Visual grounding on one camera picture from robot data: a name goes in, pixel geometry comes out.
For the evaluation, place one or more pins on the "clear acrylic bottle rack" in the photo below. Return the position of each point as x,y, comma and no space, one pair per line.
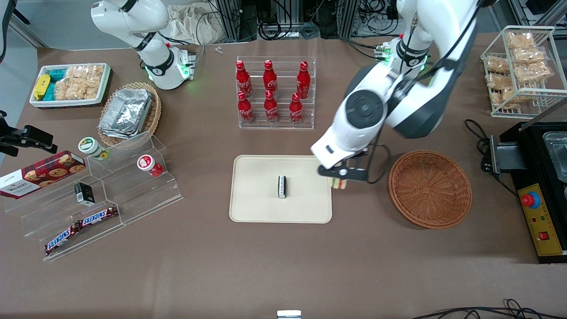
277,126

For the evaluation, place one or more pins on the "clear acrylic stepped display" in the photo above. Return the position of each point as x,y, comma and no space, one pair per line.
128,195

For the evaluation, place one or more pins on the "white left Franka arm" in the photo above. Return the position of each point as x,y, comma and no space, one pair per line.
425,17

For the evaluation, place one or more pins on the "black machine with yellow panel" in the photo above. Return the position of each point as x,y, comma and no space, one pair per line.
522,150

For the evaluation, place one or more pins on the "clear bag of rice crackers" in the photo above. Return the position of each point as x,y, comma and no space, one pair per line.
514,97
63,89
86,90
533,72
86,73
498,81
528,56
497,64
520,40

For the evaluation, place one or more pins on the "white cloth bag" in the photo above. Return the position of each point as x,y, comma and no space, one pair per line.
195,22

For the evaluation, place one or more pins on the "small black white box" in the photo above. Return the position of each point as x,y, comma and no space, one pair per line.
282,187

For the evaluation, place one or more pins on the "aluminium foil container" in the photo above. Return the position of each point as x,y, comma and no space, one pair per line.
113,134
126,108

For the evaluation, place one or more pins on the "sandwich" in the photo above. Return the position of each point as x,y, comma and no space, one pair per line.
340,184

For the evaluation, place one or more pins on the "brown round wicker basket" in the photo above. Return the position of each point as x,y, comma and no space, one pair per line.
429,190

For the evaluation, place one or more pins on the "beige plastic tray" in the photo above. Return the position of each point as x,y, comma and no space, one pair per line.
261,190

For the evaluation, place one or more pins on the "black stand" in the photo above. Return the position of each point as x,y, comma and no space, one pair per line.
9,17

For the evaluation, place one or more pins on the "green lid snack cup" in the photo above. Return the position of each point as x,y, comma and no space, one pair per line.
88,145

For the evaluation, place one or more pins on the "red Coca-Cola bottle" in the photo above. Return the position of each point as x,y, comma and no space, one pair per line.
303,82
270,79
271,108
246,110
296,110
242,79

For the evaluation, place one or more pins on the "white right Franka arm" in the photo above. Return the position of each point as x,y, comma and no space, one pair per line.
133,17

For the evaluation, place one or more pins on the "red lid snack cup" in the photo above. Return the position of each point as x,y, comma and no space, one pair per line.
145,163

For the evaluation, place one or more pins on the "red tartan Walkers cookie box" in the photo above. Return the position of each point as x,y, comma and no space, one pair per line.
42,173

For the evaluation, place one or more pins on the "small white black device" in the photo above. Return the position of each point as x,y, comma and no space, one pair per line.
289,314

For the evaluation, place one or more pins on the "light wicker oval basket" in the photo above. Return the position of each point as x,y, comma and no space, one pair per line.
153,110

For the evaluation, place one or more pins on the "white rectangular plastic bin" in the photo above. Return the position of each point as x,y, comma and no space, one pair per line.
71,103

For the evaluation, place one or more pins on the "clear plastic container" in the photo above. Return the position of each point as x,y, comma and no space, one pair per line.
557,155

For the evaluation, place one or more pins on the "small black carton box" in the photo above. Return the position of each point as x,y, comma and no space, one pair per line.
84,194

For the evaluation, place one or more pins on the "aluminium frame rack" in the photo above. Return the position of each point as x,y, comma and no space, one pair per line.
239,17

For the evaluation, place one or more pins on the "Snickers chocolate bar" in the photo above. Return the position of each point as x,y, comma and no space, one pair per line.
98,216
62,239

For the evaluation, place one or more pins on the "yellow snack packet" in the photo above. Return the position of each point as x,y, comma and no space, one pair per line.
41,86

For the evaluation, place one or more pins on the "teal snack packet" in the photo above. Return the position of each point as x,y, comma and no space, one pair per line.
51,91
57,74

